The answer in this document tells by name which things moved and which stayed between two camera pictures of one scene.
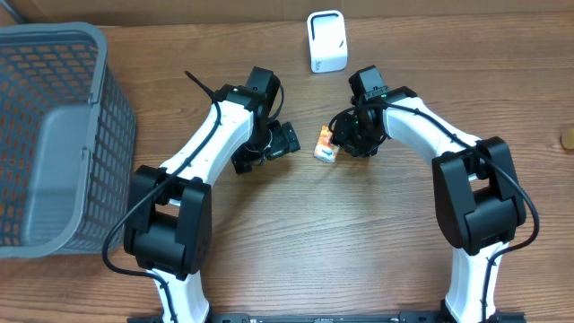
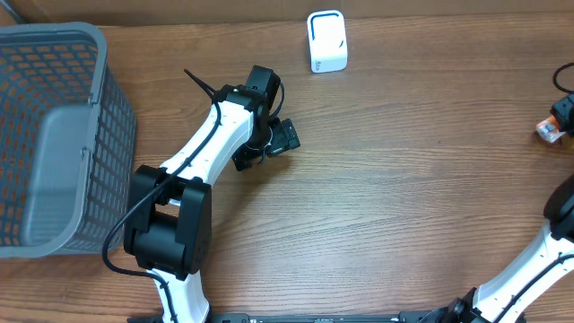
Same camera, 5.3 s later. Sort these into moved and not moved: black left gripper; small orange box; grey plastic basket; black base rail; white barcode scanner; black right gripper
Moved: small orange box; black right gripper
Not moved: white barcode scanner; grey plastic basket; black left gripper; black base rail
